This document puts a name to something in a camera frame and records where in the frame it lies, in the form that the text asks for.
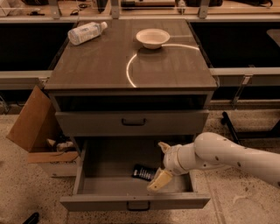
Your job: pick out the clear plastic water bottle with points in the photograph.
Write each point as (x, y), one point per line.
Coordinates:
(86, 32)

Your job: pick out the brown cardboard box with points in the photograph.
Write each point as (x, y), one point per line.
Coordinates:
(37, 131)

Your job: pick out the open grey lower drawer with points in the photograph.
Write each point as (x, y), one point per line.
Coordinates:
(105, 182)

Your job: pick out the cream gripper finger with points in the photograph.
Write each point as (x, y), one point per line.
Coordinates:
(164, 146)
(161, 179)

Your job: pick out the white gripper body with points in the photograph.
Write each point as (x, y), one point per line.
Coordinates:
(172, 160)

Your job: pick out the grey drawer cabinet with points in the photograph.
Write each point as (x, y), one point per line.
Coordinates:
(115, 72)

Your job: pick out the black object on floor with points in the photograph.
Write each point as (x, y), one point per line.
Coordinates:
(33, 219)

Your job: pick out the black chair leg with caster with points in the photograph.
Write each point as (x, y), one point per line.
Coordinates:
(225, 120)

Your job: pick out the white paper bowl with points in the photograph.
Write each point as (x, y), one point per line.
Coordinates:
(152, 38)

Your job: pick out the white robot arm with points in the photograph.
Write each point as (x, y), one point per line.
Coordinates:
(210, 150)

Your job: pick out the closed grey upper drawer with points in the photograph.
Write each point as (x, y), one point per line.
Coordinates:
(132, 123)

